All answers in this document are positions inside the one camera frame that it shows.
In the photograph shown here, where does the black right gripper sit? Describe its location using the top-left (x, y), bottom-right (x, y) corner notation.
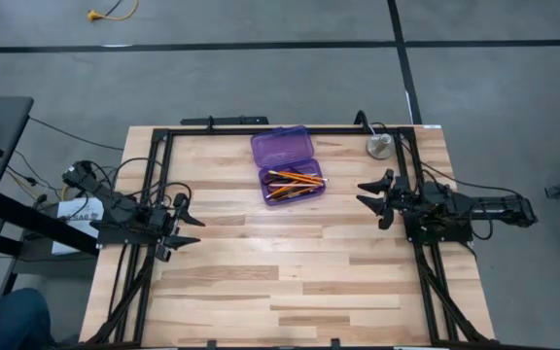
top-left (357, 168), bottom-right (421, 231)

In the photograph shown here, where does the white printed paper sheet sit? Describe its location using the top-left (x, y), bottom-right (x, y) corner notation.
top-left (51, 196), bottom-right (106, 257)

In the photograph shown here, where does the purple transparent pencil box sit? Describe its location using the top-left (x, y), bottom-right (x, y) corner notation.
top-left (250, 124), bottom-right (328, 207)

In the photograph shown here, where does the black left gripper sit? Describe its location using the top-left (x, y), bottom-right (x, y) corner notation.
top-left (147, 192), bottom-right (207, 263)

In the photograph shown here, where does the pale wooden pencil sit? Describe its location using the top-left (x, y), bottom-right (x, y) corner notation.
top-left (267, 181), bottom-right (326, 189)

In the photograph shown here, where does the yellow floor cable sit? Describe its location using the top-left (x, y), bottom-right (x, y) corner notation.
top-left (87, 0), bottom-right (139, 23)

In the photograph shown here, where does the black bracket bar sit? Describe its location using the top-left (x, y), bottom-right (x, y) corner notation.
top-left (180, 115), bottom-right (270, 126)

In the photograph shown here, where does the person's leg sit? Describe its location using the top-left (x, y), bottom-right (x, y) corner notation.
top-left (0, 287), bottom-right (53, 350)

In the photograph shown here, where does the black side desk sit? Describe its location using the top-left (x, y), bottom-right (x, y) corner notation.
top-left (0, 95), bottom-right (101, 317)

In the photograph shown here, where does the black aluminium table frame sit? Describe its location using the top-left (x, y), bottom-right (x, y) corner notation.
top-left (79, 124), bottom-right (500, 350)

